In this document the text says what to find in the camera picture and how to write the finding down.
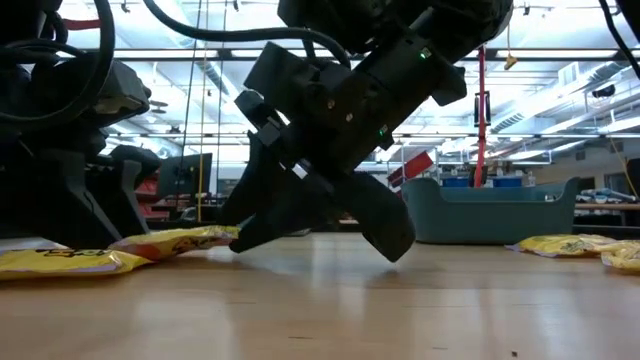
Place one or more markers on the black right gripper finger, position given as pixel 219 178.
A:
pixel 285 215
pixel 250 190

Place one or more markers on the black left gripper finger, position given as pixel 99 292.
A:
pixel 127 170
pixel 65 205

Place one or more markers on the yellow sour candy pack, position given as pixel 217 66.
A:
pixel 175 240
pixel 565 245
pixel 622 259
pixel 65 262

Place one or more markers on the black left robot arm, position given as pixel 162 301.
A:
pixel 20 20

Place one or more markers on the black background monitor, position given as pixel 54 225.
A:
pixel 184 175

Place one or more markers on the tilted red storage bin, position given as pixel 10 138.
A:
pixel 415 167

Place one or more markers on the red desk lamp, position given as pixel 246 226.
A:
pixel 481 150

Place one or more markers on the blue storage bin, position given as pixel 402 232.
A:
pixel 505 182

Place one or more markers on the dark teal plastic bin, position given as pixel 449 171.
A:
pixel 490 215

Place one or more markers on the black ceiling mounted device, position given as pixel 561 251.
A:
pixel 603 91

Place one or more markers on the wooden workbench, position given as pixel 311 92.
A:
pixel 610 206

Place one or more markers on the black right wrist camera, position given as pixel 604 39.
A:
pixel 285 72

